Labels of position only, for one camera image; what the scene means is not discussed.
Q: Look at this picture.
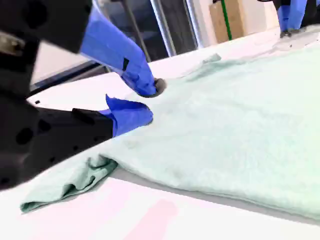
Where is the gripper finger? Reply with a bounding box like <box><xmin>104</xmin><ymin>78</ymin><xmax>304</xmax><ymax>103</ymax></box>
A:
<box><xmin>278</xmin><ymin>3</ymin><xmax>293</xmax><ymax>39</ymax></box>
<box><xmin>79</xmin><ymin>3</ymin><xmax>168</xmax><ymax>99</ymax></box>
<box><xmin>27</xmin><ymin>93</ymin><xmax>154</xmax><ymax>177</ymax></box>
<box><xmin>289</xmin><ymin>0</ymin><xmax>308</xmax><ymax>32</ymax></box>

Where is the silver metal post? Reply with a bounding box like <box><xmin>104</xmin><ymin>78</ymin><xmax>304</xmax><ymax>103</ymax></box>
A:
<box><xmin>149</xmin><ymin>0</ymin><xmax>177</xmax><ymax>58</ymax></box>
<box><xmin>185</xmin><ymin>0</ymin><xmax>205</xmax><ymax>49</ymax></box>

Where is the pale green T-shirt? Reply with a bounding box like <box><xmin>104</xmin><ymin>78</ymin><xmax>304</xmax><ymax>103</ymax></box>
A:
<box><xmin>19</xmin><ymin>46</ymin><xmax>320</xmax><ymax>222</ymax></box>

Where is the brown cardboard box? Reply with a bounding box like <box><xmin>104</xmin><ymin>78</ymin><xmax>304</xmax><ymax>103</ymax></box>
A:
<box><xmin>209</xmin><ymin>0</ymin><xmax>245</xmax><ymax>44</ymax></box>

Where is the green rod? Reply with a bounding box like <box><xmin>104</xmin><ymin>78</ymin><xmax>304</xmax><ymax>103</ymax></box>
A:
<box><xmin>219</xmin><ymin>0</ymin><xmax>234</xmax><ymax>41</ymax></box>

